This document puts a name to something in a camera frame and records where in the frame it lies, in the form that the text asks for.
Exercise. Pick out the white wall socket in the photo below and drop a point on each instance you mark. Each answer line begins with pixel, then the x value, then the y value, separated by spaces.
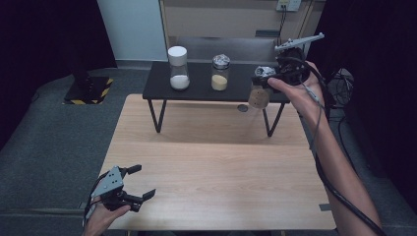
pixel 288 4

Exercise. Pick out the beige wooden cabinet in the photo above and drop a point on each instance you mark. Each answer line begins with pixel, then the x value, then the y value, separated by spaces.
pixel 223 19

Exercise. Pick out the white-lidded jar of white granules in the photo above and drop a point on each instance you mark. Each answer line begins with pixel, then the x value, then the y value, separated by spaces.
pixel 179 65

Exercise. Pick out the silver-lidded jar of yellow granules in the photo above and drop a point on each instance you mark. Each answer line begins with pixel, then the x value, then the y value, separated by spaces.
pixel 220 80

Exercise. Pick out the grey table grommet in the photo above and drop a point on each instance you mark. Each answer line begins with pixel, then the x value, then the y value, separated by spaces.
pixel 242 108

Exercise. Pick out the person's left hand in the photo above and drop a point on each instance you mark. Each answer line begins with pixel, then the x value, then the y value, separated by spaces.
pixel 98 223

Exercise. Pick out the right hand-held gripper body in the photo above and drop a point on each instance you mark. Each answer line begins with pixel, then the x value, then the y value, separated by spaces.
pixel 293 65

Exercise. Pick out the grey cabinet label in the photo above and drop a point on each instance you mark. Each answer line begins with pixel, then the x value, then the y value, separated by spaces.
pixel 267 33

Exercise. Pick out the person's right hand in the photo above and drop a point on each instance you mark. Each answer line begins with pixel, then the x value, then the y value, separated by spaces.
pixel 308 96

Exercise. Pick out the black metal shelf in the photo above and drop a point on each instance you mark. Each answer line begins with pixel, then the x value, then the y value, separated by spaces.
pixel 203 91

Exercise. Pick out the black curtain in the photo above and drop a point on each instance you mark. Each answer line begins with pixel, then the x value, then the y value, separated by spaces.
pixel 42 42
pixel 377 49

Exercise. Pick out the silver-lidded jar of brown powder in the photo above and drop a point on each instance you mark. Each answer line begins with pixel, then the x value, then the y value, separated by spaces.
pixel 259 98

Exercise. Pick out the black striped stand base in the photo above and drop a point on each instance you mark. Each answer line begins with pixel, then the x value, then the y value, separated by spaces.
pixel 87 90

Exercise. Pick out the grey tape strip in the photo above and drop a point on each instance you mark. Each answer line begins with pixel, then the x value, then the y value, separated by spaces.
pixel 324 207

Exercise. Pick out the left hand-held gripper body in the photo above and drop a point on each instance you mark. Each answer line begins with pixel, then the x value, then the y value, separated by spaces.
pixel 111 183

